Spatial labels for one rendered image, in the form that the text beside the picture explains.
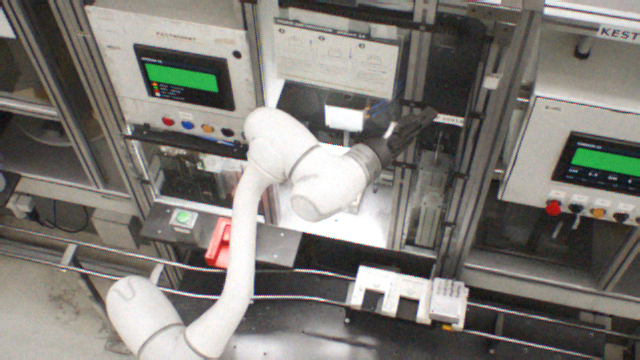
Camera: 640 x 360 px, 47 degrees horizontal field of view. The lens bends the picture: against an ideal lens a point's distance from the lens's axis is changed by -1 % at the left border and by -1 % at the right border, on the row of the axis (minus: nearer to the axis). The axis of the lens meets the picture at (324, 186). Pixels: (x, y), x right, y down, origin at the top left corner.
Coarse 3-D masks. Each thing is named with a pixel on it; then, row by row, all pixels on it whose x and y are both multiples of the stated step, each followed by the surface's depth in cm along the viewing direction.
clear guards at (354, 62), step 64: (384, 0) 160; (448, 0) 155; (320, 64) 181; (384, 64) 176; (448, 64) 171; (128, 128) 226; (320, 128) 203; (384, 128) 196; (448, 128) 190; (192, 192) 249; (448, 192) 214
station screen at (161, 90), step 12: (144, 60) 191; (156, 60) 190; (204, 72) 189; (216, 72) 188; (156, 84) 198; (168, 84) 197; (216, 84) 192; (156, 96) 203; (168, 96) 202; (180, 96) 200; (192, 96) 199; (204, 96) 198; (216, 96) 197
